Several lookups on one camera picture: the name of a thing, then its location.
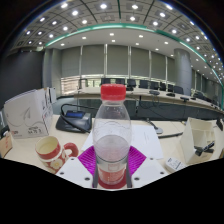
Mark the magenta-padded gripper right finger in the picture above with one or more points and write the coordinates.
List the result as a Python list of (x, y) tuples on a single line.
[(136, 160)]

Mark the white printed cardboard box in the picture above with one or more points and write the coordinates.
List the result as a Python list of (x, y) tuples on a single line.
[(28, 113)]

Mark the grey gooseneck microphone stand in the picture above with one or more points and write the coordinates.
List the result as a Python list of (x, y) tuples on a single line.
[(156, 130)]

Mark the white compartment organizer box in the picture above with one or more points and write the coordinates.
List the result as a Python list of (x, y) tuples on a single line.
[(196, 131)]

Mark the black pen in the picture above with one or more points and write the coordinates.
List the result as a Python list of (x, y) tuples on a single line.
[(170, 135)]

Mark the red and cream patterned mug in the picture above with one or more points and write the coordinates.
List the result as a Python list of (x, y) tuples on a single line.
[(50, 153)]

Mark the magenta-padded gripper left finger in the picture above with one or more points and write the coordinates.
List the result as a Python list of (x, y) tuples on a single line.
[(86, 159)]

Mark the clear red-capped water bottle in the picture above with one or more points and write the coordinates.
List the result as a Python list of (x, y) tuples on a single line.
[(112, 143)]

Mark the group of ceiling lights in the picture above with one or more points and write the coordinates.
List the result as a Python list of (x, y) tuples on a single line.
[(133, 6)]

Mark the white printed paper sheet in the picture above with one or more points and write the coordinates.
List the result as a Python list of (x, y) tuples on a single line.
[(146, 140)]

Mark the black clip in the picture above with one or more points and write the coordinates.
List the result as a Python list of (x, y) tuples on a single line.
[(204, 148)]

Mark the black desk microphone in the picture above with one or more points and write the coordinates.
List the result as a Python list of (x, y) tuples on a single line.
[(220, 124)]

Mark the small brown cardboard box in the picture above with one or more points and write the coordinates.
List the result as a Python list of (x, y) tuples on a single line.
[(5, 145)]

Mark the row of black office chairs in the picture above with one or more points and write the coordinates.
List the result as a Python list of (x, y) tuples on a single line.
[(131, 82)]

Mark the black desk conference unit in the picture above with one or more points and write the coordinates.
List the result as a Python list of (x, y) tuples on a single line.
[(73, 121)]

